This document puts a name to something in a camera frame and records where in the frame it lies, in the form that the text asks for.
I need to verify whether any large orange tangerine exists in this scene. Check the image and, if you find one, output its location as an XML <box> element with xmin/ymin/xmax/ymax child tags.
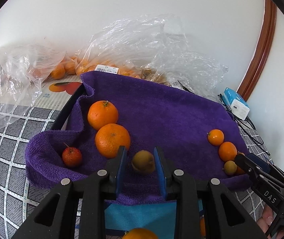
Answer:
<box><xmin>122</xmin><ymin>228</ymin><xmax>158</xmax><ymax>239</ymax></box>

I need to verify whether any clear plastic bag of fruit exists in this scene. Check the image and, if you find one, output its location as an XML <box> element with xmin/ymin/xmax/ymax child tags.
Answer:
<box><xmin>75</xmin><ymin>15</ymin><xmax>228</xmax><ymax>101</ymax></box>

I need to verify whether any black cable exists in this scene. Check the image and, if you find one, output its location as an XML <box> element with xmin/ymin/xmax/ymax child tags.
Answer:
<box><xmin>218</xmin><ymin>93</ymin><xmax>271</xmax><ymax>156</ymax></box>

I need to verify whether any orange mandarin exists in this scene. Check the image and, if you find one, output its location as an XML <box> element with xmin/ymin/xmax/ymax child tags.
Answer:
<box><xmin>218</xmin><ymin>141</ymin><xmax>238</xmax><ymax>162</ymax></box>

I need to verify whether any person's right hand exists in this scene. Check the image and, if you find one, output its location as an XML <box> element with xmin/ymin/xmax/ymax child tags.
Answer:
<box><xmin>256</xmin><ymin>205</ymin><xmax>284</xmax><ymax>239</ymax></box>

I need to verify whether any brown wooden door frame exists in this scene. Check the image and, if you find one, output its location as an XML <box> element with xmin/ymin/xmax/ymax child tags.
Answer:
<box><xmin>237</xmin><ymin>0</ymin><xmax>277</xmax><ymax>101</ymax></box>

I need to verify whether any brownish yellow longan fruit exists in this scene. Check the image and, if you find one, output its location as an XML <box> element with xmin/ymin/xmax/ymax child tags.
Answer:
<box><xmin>131</xmin><ymin>150</ymin><xmax>155</xmax><ymax>174</ymax></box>

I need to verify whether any small orange kumquat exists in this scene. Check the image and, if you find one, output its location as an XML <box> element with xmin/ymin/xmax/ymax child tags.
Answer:
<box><xmin>207</xmin><ymin>129</ymin><xmax>224</xmax><ymax>146</ymax></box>

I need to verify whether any black tray under towel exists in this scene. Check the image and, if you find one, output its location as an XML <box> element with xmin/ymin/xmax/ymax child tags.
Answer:
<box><xmin>51</xmin><ymin>84</ymin><xmax>86</xmax><ymax>131</ymax></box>

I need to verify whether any fruit printed carton box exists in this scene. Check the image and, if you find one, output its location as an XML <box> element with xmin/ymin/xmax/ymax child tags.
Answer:
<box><xmin>34</xmin><ymin>75</ymin><xmax>82</xmax><ymax>111</ymax></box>

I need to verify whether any small olive longan fruit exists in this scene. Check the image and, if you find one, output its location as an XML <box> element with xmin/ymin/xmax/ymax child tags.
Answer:
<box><xmin>223</xmin><ymin>161</ymin><xmax>237</xmax><ymax>176</ymax></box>

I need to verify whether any white blue charger box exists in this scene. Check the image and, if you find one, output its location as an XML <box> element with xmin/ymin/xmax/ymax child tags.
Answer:
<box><xmin>223</xmin><ymin>87</ymin><xmax>250</xmax><ymax>120</ymax></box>

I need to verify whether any purple towel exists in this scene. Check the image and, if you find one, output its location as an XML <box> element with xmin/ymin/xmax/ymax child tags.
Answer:
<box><xmin>25</xmin><ymin>71</ymin><xmax>250</xmax><ymax>191</ymax></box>

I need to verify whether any orange tangerine with stem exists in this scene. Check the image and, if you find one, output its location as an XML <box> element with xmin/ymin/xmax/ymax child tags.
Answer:
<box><xmin>87</xmin><ymin>100</ymin><xmax>119</xmax><ymax>131</ymax></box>

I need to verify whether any small red hawthorn fruit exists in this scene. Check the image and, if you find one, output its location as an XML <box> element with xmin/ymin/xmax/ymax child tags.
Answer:
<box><xmin>62</xmin><ymin>143</ymin><xmax>82</xmax><ymax>168</ymax></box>

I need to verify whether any clear plastic bag left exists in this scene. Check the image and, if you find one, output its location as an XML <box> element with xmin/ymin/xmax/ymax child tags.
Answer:
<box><xmin>0</xmin><ymin>44</ymin><xmax>66</xmax><ymax>128</ymax></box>

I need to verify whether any small orange fruit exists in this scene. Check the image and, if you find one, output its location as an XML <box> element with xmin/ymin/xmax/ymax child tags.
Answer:
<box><xmin>236</xmin><ymin>167</ymin><xmax>245</xmax><ymax>175</ymax></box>

